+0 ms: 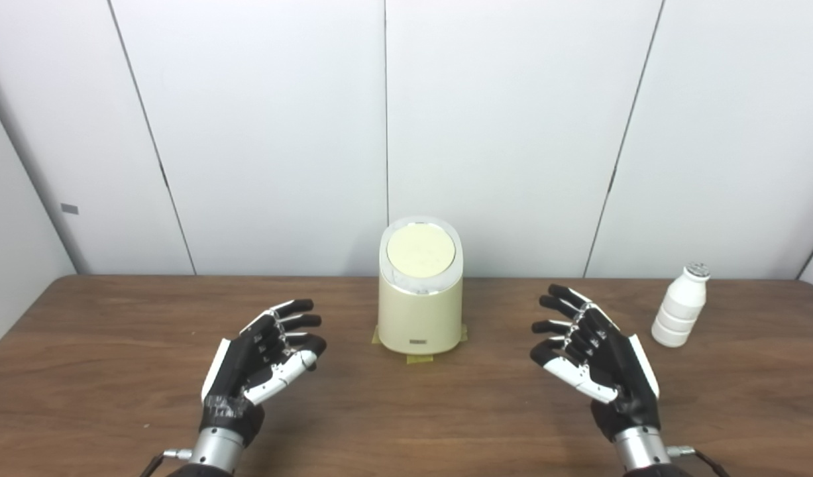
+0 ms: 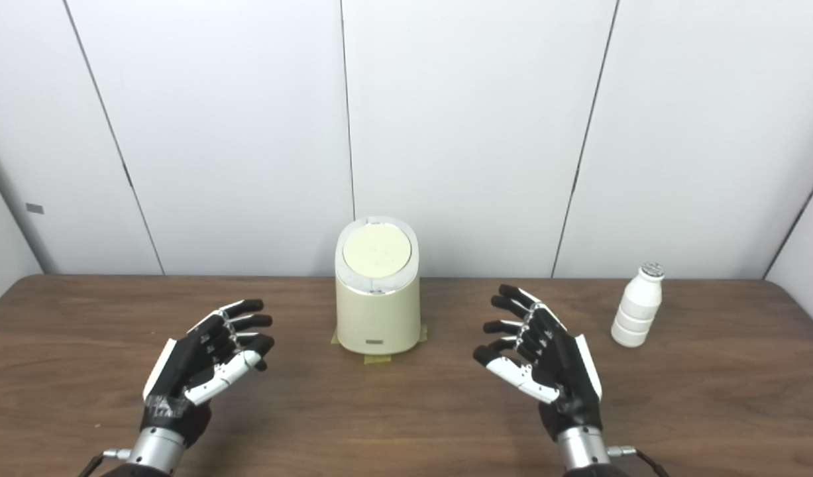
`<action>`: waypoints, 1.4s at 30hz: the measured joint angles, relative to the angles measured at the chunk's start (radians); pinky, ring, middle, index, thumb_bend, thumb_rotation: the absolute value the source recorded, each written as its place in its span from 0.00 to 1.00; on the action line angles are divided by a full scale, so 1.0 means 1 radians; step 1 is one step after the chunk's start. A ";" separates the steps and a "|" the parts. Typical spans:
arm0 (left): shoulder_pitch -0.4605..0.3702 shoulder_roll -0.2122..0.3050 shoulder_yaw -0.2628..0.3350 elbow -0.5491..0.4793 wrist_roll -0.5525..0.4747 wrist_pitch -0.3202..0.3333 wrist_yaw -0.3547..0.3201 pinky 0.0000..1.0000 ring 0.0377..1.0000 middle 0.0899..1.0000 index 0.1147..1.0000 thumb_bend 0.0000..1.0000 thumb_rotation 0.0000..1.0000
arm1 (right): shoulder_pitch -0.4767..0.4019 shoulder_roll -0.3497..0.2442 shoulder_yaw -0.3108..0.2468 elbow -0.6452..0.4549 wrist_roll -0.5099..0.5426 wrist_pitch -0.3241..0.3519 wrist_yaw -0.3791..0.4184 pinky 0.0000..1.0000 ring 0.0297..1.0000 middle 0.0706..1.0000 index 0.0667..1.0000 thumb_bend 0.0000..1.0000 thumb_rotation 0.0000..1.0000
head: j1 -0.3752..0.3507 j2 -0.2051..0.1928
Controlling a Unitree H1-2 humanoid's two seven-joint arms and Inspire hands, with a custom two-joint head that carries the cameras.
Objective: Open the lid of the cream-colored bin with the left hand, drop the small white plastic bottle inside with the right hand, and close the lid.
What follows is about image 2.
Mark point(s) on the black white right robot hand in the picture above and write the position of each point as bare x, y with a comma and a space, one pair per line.
565, 371

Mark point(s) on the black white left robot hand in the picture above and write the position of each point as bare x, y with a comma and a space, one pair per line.
187, 371

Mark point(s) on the small white plastic bottle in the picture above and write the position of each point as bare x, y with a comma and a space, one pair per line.
638, 311

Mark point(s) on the cream-colored lidded bin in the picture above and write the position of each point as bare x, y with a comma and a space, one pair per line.
378, 311

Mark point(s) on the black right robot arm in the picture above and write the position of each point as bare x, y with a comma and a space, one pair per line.
582, 450

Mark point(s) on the small grey wall label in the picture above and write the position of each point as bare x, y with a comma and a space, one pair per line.
34, 209

